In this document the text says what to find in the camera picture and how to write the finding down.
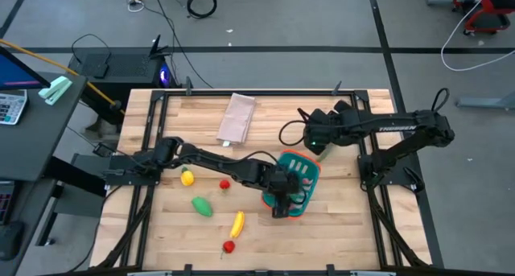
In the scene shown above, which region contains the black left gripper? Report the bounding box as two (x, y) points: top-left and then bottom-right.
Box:
(261, 165), (302, 220)

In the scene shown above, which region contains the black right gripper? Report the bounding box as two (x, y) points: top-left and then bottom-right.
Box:
(304, 106), (349, 155)

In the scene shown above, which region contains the teal basket with orange rim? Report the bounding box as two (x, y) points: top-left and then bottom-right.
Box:
(260, 148), (323, 220)

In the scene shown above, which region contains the yellow toy banana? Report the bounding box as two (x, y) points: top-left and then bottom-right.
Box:
(229, 210), (246, 240)

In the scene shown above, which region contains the red toy fruit with stem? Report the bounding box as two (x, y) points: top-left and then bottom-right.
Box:
(220, 240), (237, 260)

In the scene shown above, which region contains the green toy vegetable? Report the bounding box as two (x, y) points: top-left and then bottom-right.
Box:
(191, 196), (214, 218)

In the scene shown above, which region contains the folded beige cloth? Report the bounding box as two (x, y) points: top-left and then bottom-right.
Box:
(216, 93), (258, 147)

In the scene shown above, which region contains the yellow toy fruit green top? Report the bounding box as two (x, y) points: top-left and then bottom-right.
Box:
(179, 166), (196, 187)

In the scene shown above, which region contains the small black electronics box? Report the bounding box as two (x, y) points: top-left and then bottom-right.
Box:
(93, 142), (117, 159)

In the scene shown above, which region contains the red and black cart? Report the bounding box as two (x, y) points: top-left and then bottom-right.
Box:
(452, 0), (515, 36)

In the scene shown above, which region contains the black computer tower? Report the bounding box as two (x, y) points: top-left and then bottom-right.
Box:
(66, 34), (175, 126)

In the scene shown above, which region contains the small black flat box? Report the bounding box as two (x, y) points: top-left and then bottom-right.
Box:
(81, 51), (110, 80)

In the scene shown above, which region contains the dark grey desk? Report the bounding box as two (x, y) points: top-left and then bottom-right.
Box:
(0, 71), (108, 276)

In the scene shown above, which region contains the black computer mouse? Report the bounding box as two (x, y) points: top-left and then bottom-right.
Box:
(0, 220), (26, 262)

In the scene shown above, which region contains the dark keyboard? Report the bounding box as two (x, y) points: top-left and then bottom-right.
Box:
(0, 181), (16, 225)

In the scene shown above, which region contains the grey desk calculator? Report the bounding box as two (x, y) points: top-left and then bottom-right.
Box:
(0, 89), (29, 126)

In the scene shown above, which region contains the computer monitor blue screen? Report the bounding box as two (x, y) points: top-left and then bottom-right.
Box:
(0, 46), (52, 91)

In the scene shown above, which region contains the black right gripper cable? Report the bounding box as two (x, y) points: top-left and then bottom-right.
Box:
(278, 108), (313, 147)

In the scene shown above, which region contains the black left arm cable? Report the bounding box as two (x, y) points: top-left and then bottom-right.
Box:
(235, 149), (285, 172)

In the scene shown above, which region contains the black aluminium table frame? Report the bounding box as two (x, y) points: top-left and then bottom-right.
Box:
(90, 89), (446, 276)

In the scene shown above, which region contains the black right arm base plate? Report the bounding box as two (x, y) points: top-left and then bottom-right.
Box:
(357, 153), (424, 192)

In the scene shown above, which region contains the black right arm cable loop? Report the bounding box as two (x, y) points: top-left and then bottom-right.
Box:
(431, 87), (451, 113)

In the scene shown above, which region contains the white floor cable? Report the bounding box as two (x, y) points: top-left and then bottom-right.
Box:
(440, 0), (515, 72)

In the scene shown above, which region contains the long black floor cable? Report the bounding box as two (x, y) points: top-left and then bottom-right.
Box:
(150, 0), (214, 89)

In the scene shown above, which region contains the coiled black cable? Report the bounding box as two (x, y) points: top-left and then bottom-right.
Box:
(186, 0), (218, 20)

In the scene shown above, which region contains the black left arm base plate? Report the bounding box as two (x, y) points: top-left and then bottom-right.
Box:
(72, 153), (162, 187)

